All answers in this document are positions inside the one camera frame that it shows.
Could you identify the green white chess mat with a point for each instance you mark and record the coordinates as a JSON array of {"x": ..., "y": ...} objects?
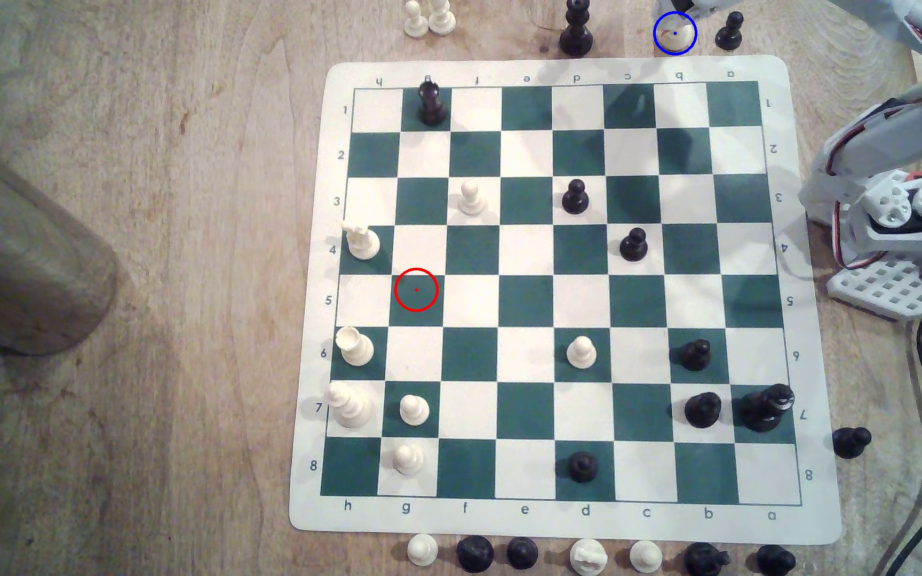
[{"x": 525, "y": 360}]

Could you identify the black bishop chess piece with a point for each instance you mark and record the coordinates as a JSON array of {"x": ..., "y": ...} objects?
[{"x": 575, "y": 33}]

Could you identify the brushed metal cylinder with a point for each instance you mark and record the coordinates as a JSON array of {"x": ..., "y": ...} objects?
[{"x": 21, "y": 256}]

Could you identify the white king chess piece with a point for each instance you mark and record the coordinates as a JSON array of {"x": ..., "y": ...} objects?
[{"x": 347, "y": 405}]

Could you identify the white pawn chess piece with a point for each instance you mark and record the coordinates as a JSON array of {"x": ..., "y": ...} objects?
[
  {"x": 645, "y": 555},
  {"x": 414, "y": 409},
  {"x": 582, "y": 352},
  {"x": 407, "y": 458},
  {"x": 471, "y": 197},
  {"x": 422, "y": 549},
  {"x": 416, "y": 22},
  {"x": 671, "y": 38}
]

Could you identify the white knight chess piece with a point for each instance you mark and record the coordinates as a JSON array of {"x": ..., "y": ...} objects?
[{"x": 588, "y": 557}]

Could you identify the black rook chess piece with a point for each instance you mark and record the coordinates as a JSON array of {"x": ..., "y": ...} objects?
[
  {"x": 475, "y": 553},
  {"x": 775, "y": 560}
]

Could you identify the black pawn chess piece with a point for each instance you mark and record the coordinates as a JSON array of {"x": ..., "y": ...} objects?
[
  {"x": 522, "y": 552},
  {"x": 696, "y": 354},
  {"x": 583, "y": 466},
  {"x": 633, "y": 245},
  {"x": 729, "y": 32},
  {"x": 575, "y": 197},
  {"x": 851, "y": 441}
]

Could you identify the white perforated base plate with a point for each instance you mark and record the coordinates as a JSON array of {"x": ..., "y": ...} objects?
[{"x": 889, "y": 289}]

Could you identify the black queen chess piece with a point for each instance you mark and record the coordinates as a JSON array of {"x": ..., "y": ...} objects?
[{"x": 765, "y": 406}]

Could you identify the white rook chess piece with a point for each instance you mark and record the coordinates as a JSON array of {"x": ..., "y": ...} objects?
[{"x": 362, "y": 242}]

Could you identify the black king chess piece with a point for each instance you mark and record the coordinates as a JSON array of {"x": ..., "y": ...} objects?
[{"x": 430, "y": 104}]

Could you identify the black knight chess piece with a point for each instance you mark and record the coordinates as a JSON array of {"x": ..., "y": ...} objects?
[{"x": 705, "y": 559}]

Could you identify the white printed robot arm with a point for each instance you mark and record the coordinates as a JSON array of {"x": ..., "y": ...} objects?
[{"x": 869, "y": 152}]

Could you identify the black pawn on b7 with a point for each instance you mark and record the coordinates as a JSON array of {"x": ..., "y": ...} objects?
[{"x": 703, "y": 409}]

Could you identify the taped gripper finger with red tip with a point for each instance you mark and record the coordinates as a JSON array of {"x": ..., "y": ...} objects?
[
  {"x": 673, "y": 6},
  {"x": 707, "y": 5}
]

